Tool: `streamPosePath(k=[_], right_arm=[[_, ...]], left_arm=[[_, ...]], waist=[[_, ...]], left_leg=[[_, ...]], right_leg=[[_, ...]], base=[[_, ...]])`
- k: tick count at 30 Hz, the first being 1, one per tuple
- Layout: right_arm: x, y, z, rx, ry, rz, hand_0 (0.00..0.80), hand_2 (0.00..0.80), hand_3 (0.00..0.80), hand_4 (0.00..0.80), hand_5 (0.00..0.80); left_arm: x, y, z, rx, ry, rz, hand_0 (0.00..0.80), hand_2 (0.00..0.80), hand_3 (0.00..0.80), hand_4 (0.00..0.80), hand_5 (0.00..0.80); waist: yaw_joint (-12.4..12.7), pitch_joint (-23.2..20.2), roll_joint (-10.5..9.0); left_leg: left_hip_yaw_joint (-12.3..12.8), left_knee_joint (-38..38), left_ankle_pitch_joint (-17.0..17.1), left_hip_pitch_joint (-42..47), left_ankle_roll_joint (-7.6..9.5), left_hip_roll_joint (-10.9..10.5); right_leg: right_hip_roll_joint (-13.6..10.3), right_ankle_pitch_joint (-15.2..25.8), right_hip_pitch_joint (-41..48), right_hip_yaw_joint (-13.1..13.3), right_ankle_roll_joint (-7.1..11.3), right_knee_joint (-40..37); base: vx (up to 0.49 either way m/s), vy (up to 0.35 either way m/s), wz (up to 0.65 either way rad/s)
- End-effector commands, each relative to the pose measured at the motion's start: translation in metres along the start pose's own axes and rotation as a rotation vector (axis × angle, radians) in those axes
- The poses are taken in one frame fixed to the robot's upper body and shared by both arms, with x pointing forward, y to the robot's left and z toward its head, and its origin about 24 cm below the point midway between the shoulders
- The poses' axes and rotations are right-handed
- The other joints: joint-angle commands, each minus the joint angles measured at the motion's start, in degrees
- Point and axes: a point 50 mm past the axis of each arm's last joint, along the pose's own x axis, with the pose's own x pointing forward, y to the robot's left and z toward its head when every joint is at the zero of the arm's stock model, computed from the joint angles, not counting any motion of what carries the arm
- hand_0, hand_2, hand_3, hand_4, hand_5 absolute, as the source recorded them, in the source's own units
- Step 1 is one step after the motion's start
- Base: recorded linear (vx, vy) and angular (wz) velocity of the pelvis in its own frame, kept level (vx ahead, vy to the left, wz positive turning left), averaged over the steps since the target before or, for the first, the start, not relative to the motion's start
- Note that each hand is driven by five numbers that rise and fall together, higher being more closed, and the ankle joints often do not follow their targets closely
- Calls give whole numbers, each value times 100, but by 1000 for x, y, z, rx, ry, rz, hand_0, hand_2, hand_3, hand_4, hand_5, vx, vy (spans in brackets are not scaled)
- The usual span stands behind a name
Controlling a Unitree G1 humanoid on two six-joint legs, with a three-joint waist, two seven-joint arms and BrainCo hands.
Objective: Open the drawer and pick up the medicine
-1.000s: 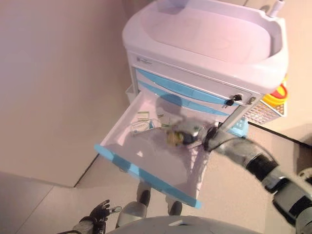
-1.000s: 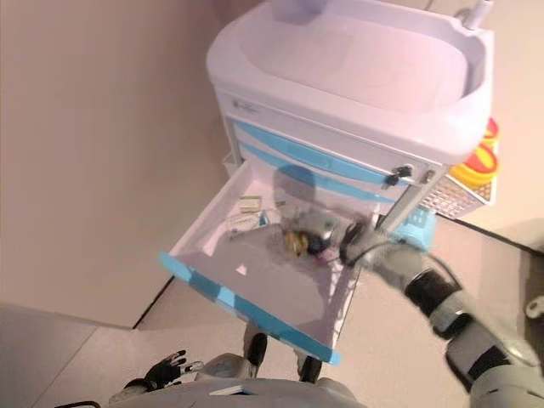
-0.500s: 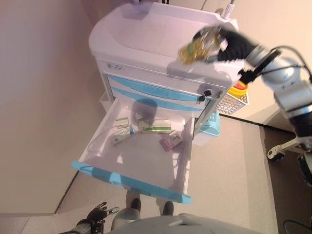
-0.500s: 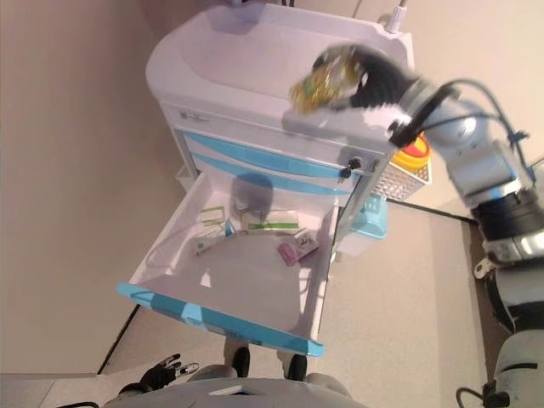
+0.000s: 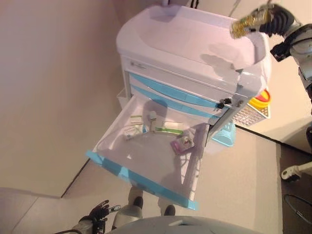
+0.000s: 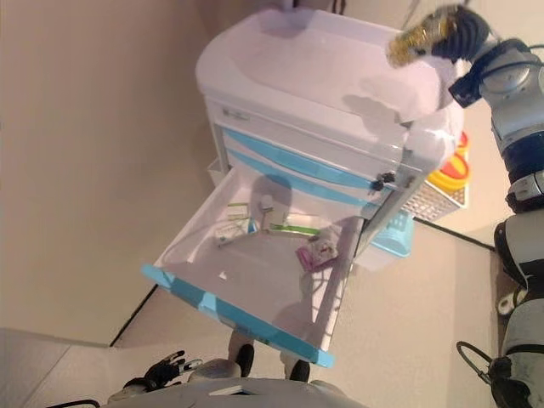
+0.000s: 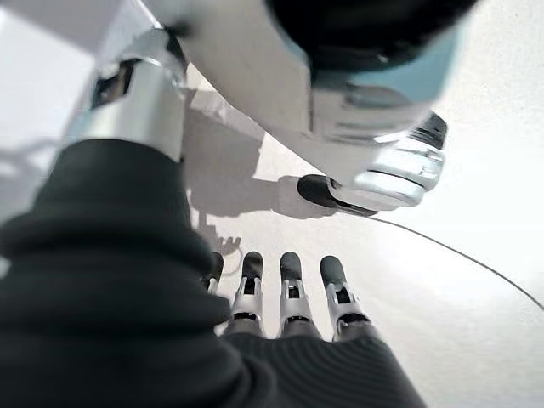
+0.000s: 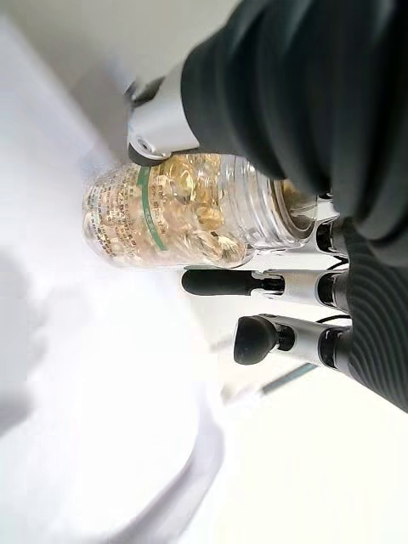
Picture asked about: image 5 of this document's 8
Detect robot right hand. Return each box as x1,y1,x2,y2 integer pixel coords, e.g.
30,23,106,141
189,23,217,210
253,3,297,38

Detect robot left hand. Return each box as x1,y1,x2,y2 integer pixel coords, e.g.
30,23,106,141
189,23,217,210
89,199,122,229

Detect yellow medicine bottle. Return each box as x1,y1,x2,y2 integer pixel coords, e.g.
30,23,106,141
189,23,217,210
230,7,273,39

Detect blue white cart drawer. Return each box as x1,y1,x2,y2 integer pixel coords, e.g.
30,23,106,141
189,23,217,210
85,95,212,211
130,82,220,120
129,72,234,110

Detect blue white medicine box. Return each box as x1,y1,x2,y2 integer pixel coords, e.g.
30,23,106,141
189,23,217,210
123,125,142,141

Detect robot left leg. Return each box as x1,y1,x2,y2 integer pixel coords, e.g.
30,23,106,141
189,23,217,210
114,186,145,230

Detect robot leg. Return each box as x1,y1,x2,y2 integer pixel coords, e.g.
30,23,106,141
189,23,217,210
157,196,176,217
114,186,145,230

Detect robot right leg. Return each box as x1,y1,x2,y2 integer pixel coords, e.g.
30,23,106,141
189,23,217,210
157,196,176,217

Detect yellow sharps container red lid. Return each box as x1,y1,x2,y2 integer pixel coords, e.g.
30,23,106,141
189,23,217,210
251,89,272,108

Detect grey robot torso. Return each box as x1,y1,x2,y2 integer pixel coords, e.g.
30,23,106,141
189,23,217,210
113,215,285,234

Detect black cart key lock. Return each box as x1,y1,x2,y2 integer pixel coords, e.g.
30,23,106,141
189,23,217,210
218,97,232,109

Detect white perforated side basket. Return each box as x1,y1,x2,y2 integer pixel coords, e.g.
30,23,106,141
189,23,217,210
230,102,272,126

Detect white medical cart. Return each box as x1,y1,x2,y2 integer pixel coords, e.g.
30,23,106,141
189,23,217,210
116,3,271,147

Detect long green striped box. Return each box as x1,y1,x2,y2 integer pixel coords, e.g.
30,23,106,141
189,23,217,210
143,121,183,135

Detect white box red print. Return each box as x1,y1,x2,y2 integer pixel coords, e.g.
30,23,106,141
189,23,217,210
180,130,195,149

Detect white side bin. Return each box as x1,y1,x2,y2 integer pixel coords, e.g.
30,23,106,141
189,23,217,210
116,87,129,110

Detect white bin with blue lid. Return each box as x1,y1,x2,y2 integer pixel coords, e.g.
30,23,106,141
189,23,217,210
207,121,236,156

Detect white hospital bed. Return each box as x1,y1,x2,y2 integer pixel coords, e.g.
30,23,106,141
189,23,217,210
280,162,312,183

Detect bed caster wheel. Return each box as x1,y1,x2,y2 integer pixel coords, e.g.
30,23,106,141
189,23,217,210
280,168,302,183

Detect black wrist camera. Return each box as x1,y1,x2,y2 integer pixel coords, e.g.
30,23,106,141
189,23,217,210
270,42,290,61

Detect black wire ring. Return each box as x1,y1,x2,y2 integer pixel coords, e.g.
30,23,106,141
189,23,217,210
284,194,312,231

